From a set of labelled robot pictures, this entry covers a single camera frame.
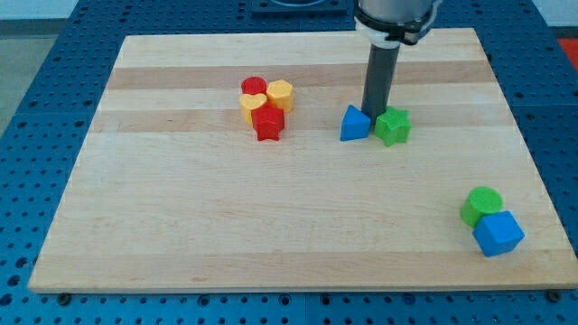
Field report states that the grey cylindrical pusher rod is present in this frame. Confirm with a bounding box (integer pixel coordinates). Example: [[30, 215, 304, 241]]
[[361, 45, 399, 125]]

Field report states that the green star block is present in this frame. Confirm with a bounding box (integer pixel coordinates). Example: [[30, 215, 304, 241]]
[[374, 107, 412, 147]]

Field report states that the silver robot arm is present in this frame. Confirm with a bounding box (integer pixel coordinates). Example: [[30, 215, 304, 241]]
[[354, 0, 442, 125]]

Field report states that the red star block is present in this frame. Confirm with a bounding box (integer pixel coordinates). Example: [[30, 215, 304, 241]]
[[251, 103, 284, 141]]

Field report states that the blue triangle block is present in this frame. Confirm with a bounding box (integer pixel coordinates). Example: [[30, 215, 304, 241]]
[[340, 105, 371, 142]]

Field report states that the yellow hexagon block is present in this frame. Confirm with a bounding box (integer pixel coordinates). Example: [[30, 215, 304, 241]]
[[266, 79, 294, 113]]

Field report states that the red cylinder block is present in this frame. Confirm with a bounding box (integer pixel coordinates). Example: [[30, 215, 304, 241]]
[[241, 76, 267, 95]]

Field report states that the yellow heart block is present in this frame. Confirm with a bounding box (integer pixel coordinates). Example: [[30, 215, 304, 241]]
[[239, 93, 267, 125]]

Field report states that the green cylinder block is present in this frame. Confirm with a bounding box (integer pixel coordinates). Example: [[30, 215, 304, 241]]
[[460, 186, 503, 228]]

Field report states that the wooden board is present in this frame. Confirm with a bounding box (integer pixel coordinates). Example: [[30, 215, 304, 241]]
[[28, 28, 577, 293]]

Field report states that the blue cube block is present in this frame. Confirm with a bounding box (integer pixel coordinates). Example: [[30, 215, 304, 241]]
[[472, 210, 526, 257]]

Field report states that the dark blue base plate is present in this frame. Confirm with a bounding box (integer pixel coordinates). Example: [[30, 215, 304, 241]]
[[247, 0, 350, 16]]

